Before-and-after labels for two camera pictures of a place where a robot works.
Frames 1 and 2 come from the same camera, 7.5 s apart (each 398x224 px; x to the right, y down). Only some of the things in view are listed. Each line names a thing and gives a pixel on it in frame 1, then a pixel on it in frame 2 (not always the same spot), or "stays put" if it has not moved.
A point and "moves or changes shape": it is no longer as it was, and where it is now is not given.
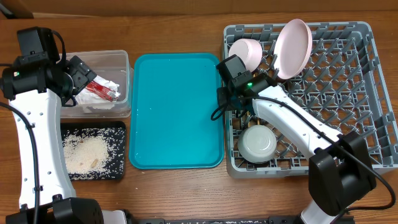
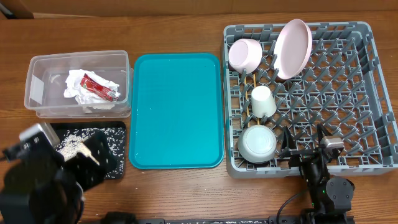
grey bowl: [257, 144] stays put
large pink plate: [293, 49] stays put
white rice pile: [85, 154] moves or changes shape
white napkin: [87, 97] stays put
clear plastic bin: [112, 65] stays put
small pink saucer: [250, 51] stays put
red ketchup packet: [101, 89] stays put
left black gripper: [81, 73] -> [102, 152]
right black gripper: [224, 101] -> [288, 149]
